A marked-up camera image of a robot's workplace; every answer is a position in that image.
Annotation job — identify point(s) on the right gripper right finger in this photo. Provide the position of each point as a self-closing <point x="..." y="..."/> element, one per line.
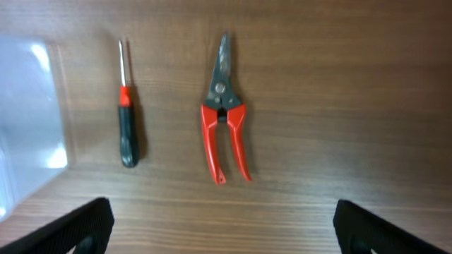
<point x="360" y="231"/>

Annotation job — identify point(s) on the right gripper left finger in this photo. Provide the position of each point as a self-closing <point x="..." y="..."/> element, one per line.
<point x="86" y="229"/>

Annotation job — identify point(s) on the black red screwdriver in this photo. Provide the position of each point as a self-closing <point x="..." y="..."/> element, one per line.
<point x="128" y="141"/>

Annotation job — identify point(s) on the red handled snips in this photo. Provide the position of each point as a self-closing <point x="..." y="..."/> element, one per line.
<point x="222" y="105"/>

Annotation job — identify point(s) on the clear plastic container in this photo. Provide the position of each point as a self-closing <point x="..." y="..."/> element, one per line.
<point x="33" y="148"/>

